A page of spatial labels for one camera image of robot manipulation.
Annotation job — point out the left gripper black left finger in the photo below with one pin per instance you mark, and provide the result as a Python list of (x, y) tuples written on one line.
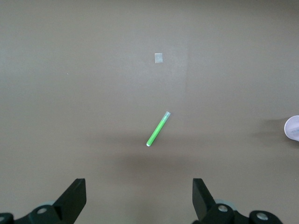
[(67, 205)]

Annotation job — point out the green highlighter pen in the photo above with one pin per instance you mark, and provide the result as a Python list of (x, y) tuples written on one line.
[(157, 129)]

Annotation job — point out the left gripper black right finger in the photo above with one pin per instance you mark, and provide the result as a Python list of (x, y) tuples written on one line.
[(205, 210)]

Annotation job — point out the small white paper square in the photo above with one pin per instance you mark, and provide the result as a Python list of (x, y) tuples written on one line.
[(158, 58)]

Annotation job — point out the pink plastic cup holder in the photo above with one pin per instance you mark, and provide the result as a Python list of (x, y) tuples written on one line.
[(293, 128)]

